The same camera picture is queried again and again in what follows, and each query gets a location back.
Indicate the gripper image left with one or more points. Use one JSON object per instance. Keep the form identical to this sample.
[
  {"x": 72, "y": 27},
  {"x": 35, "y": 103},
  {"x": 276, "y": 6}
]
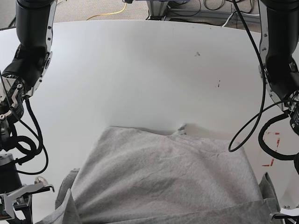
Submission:
[{"x": 16, "y": 206}]

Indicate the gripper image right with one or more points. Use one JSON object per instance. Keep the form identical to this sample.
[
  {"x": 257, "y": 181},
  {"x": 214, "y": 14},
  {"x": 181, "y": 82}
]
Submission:
[{"x": 288, "y": 214}]

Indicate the grey t-shirt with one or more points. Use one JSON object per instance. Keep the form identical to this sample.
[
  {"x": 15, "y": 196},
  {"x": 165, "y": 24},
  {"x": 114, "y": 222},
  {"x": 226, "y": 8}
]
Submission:
[{"x": 137, "y": 177}]

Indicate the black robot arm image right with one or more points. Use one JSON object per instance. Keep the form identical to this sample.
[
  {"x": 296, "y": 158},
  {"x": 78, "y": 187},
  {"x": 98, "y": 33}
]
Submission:
[{"x": 279, "y": 38}]

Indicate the left table grommet hole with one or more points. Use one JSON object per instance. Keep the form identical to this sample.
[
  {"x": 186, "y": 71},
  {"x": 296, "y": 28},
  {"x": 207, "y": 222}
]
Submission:
[{"x": 40, "y": 180}]

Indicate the red tape rectangle marking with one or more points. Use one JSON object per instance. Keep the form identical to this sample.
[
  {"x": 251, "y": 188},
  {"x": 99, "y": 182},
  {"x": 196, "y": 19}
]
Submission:
[{"x": 272, "y": 140}]

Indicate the aluminium frame base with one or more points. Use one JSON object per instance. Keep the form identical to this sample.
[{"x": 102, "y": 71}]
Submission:
[{"x": 210, "y": 12}]

